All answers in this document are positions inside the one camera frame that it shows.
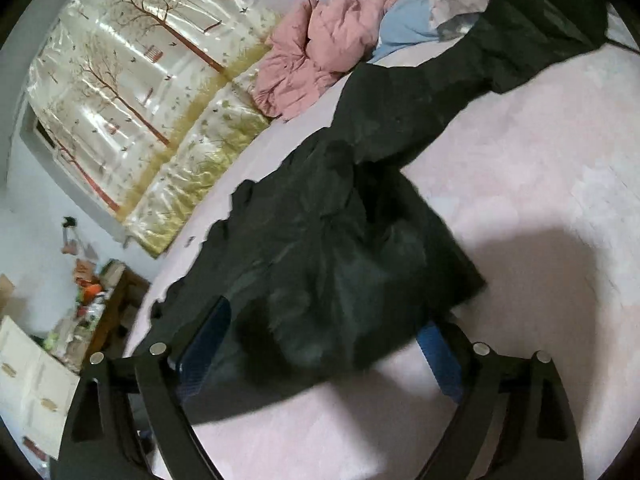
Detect cluttered wooden side table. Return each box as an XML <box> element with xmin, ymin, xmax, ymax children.
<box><xmin>42</xmin><ymin>257</ymin><xmax>126</xmax><ymax>366</ymax></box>

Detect bed with pink sheet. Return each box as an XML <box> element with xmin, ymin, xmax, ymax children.
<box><xmin>120</xmin><ymin>25</ymin><xmax>640</xmax><ymax>480</ymax></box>

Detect tree-pattern satin pillow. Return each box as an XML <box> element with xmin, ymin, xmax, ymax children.
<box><xmin>27</xmin><ymin>0</ymin><xmax>281</xmax><ymax>261</ymax></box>

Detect wooden desk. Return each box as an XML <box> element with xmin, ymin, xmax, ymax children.
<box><xmin>75</xmin><ymin>260</ymin><xmax>151</xmax><ymax>376</ymax></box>

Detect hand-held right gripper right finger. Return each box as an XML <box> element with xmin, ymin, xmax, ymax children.
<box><xmin>415</xmin><ymin>317</ymin><xmax>586</xmax><ymax>480</ymax></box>

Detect pink puffer jacket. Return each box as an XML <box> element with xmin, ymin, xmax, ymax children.
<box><xmin>250</xmin><ymin>0</ymin><xmax>418</xmax><ymax>121</ymax></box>

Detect white drawer cabinet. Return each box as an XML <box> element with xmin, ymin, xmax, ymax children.
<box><xmin>0</xmin><ymin>315</ymin><xmax>81</xmax><ymax>461</ymax></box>

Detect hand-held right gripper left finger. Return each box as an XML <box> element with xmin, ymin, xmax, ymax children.
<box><xmin>50</xmin><ymin>296</ymin><xmax>233</xmax><ymax>480</ymax></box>

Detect light blue garment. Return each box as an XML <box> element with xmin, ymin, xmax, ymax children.
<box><xmin>370</xmin><ymin>0</ymin><xmax>451</xmax><ymax>63</ymax></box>

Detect black puffer jacket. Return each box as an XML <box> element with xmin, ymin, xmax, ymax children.
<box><xmin>132</xmin><ymin>0</ymin><xmax>613</xmax><ymax>393</ymax></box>

